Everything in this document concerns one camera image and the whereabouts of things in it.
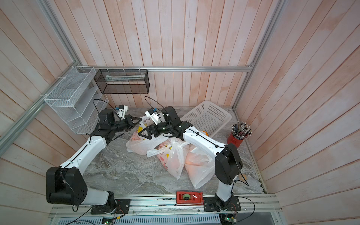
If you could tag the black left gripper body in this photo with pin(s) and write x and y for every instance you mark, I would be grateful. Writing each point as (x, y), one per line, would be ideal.
(125, 124)

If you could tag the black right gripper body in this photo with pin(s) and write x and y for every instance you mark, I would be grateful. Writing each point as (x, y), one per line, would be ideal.
(162, 129)

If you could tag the white plastic bag front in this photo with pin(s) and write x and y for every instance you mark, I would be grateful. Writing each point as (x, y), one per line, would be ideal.
(199, 166)

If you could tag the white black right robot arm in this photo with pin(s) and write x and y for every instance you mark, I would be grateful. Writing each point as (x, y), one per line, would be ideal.
(228, 163)

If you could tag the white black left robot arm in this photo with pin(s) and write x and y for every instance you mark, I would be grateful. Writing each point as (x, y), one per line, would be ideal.
(65, 184)

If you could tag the white plastic perforated basket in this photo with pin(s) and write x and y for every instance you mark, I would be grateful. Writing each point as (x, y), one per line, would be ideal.
(208, 117)

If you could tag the red tape dispenser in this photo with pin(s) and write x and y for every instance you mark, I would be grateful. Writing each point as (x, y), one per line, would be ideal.
(189, 198)

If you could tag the red cup of pens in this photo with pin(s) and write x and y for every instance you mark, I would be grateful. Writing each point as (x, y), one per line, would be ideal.
(240, 131)

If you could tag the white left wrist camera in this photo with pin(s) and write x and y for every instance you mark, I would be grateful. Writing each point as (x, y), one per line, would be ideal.
(121, 111)

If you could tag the black wire mesh basket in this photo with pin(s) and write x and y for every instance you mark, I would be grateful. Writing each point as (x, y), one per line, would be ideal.
(122, 81)

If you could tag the white wire mesh shelf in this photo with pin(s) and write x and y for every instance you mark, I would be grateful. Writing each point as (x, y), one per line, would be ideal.
(76, 100)

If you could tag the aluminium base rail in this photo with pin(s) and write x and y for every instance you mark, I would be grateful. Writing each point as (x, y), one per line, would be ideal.
(252, 209)

